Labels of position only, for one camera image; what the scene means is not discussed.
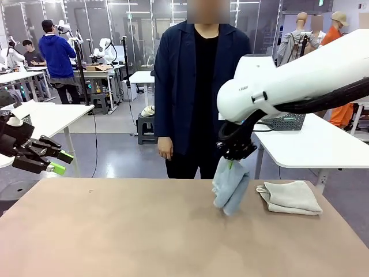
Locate person's right hand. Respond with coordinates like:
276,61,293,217
157,137,174,161

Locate black camera pole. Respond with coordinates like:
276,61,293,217
121,36,132,93

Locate mannequin in grey shirt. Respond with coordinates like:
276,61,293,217
277,12,321,66

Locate small white desk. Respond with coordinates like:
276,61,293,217
129,70,156,106

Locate white table with clear box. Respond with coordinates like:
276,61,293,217
0,102,95,178

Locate seated person in black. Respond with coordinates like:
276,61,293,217
22,39,47,68

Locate person in navy jacket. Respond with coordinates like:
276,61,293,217
153,0,254,179

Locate white workbench with cardboard box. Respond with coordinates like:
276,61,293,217
71,65,125,112

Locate mannequin white top orange trousers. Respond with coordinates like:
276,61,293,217
328,102,356,130

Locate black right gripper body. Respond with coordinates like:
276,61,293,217
216,134,259,161

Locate white cabinet box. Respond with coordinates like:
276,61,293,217
120,80,138,102

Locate person in blue hoodie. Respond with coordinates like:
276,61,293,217
38,19,78,105

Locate black tripod pole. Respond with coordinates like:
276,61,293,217
69,37,91,106

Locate dark grey round stool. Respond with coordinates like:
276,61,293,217
0,180,40,216

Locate black tripod by mannequins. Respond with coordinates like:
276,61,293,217
298,31,311,58

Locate white table with basket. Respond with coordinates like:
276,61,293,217
252,112,369,186

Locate off-white terry towel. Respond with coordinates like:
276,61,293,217
255,180,323,216

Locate black floor cable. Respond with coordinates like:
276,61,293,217
91,113,99,178

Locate long white background table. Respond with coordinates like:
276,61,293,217
0,66,50,102

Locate mannequin with cap orange jacket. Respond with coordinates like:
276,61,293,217
319,11,351,47

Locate light blue terry towel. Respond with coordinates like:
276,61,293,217
212,158,251,216

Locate beige cloth on stool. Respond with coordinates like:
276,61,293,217
140,105,156,118

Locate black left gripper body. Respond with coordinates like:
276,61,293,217
0,123,35,158

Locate mannequin in white floral outfit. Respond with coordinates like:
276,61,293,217
310,14,327,44

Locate grey plastic step stool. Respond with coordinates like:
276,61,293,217
89,92,110,115
136,113,157,145

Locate person's right forearm navy sleeve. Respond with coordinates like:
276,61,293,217
155,98,173,140

